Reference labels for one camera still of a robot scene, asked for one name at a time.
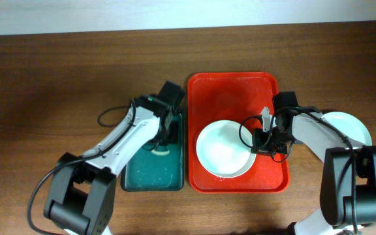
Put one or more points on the white plate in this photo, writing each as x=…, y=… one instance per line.
x=223, y=149

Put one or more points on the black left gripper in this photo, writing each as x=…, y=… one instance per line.
x=174, y=125

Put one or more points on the yellow green sponge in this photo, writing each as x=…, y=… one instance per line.
x=160, y=151

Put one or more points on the black water tray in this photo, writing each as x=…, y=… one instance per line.
x=149, y=172

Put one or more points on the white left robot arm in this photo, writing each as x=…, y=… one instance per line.
x=82, y=191

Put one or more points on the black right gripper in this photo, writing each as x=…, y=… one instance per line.
x=259, y=145

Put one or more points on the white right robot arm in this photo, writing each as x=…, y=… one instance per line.
x=348, y=186

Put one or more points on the light green plate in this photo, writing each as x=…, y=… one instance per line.
x=350, y=126

